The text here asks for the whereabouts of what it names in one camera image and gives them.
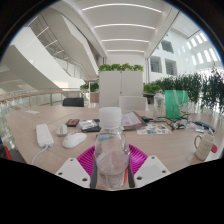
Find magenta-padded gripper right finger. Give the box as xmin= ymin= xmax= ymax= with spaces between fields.
xmin=124 ymin=144 xmax=172 ymax=189

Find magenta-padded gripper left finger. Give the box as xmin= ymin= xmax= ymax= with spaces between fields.
xmin=54 ymin=144 xmax=101 ymax=189

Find clear plastic water bottle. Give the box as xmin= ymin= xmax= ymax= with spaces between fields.
xmin=93 ymin=106 xmax=132 ymax=190

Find white computer mouse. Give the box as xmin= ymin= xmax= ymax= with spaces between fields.
xmin=61 ymin=131 xmax=88 ymax=149

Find colourful sticker sheet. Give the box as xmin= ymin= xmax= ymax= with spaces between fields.
xmin=136 ymin=123 xmax=173 ymax=136

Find small grey mouse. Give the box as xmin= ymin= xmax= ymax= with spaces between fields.
xmin=55 ymin=124 xmax=69 ymax=137

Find red and black wallet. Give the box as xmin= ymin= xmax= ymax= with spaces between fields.
xmin=65 ymin=118 xmax=80 ymax=128

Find black power adapter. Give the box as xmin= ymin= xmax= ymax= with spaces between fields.
xmin=140 ymin=115 xmax=154 ymax=123

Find white gridded mug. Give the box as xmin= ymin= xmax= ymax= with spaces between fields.
xmin=193 ymin=133 xmax=215 ymax=162

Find tall clear jar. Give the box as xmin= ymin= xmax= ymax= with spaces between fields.
xmin=152 ymin=92 xmax=166 ymax=120

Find green tote bag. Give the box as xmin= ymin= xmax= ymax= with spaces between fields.
xmin=164 ymin=89 xmax=190 ymax=120

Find white chair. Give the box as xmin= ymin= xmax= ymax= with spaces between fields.
xmin=118 ymin=95 xmax=149 ymax=112

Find black chair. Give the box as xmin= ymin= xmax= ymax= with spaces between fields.
xmin=62 ymin=97 xmax=85 ymax=108

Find potted plant in box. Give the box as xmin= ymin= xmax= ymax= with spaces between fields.
xmin=79 ymin=82 xmax=100 ymax=103

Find white cabinet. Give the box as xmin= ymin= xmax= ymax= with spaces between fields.
xmin=98 ymin=70 xmax=145 ymax=108

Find row of tall green plants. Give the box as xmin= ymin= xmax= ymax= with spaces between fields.
xmin=143 ymin=66 xmax=224 ymax=114

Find green plants on cabinet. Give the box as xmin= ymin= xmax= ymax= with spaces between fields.
xmin=98 ymin=63 xmax=145 ymax=73

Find white power strip cable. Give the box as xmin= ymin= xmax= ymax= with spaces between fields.
xmin=31 ymin=144 xmax=50 ymax=165

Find tangled black cables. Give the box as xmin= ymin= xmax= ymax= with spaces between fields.
xmin=153 ymin=114 xmax=201 ymax=131

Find glass railing with wooden rail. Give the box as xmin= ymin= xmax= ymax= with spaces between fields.
xmin=0 ymin=89 xmax=83 ymax=111

